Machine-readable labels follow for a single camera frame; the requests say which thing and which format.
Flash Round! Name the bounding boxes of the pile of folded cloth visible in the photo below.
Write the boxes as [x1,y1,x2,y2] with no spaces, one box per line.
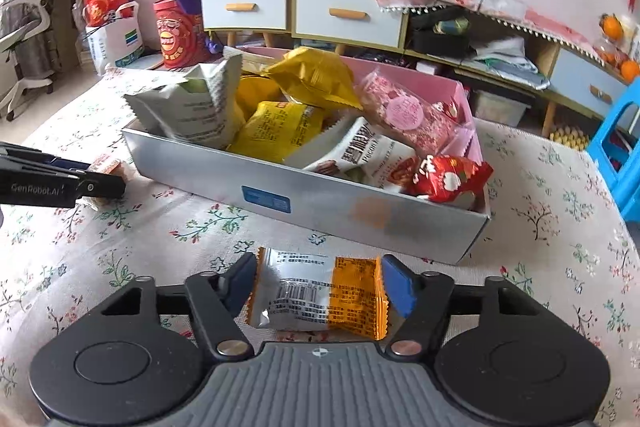
[470,39,551,90]

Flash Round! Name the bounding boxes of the small red snack packet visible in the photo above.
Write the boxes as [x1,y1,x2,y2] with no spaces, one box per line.
[400,154,493,208]
[434,101,461,122]

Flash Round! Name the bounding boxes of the pink rice cracker packet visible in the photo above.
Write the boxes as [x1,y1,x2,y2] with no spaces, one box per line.
[357,72,466,158]

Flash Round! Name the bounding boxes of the pink cardboard box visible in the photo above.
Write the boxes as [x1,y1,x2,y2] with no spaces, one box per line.
[121,47,493,265]

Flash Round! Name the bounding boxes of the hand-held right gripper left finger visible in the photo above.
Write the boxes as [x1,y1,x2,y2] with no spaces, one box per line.
[100,252,258,358]

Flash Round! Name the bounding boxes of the blue plastic stool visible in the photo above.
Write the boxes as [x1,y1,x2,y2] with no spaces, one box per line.
[586,77,640,223]

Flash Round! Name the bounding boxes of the red gift bag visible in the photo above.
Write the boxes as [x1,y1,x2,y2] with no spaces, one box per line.
[85,0,126,26]

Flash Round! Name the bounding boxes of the black box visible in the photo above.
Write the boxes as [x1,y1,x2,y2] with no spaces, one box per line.
[411,7,471,60]

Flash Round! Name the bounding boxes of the yellow printed snack packet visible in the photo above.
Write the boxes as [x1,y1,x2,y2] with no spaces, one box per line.
[230,101,326,165]

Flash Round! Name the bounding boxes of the red round bucket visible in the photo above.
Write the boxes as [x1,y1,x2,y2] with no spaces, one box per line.
[152,0,213,68]

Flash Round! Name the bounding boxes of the white office chair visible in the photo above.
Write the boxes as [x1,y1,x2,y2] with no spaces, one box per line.
[0,0,56,118]

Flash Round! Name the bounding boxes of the floral tablecloth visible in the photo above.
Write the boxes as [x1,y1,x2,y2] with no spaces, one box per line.
[0,66,640,427]

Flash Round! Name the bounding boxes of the glass jar of oranges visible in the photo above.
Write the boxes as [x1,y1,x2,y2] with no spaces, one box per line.
[597,39,626,65]

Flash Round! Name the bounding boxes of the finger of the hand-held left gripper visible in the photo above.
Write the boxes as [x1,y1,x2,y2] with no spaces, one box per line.
[0,142,93,172]
[75,171,127,198]

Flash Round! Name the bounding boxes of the white nut snack packet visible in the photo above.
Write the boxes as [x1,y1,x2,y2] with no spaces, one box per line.
[300,117,416,188]

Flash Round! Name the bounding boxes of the low wooden TV stand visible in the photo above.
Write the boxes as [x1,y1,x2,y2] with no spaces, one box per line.
[405,4,631,138]

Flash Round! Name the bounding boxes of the white shopping bag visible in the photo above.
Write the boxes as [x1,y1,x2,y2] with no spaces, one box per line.
[85,2,146,75]

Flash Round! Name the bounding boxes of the silver and orange snack packet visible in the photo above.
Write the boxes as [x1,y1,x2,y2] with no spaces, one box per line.
[245,247,391,340]

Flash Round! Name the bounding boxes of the yellow egg tray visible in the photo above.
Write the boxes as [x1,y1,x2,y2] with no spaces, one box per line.
[550,127,591,152]

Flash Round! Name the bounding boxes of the plain yellow snack packet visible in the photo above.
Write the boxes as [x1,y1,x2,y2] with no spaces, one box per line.
[235,77,282,118]
[262,47,363,110]

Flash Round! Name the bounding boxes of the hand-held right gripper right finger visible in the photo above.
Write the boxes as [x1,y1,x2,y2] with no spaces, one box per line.
[381,254,542,358]

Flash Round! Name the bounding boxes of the long clear storage box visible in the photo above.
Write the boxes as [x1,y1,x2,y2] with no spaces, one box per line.
[472,89,531,128]

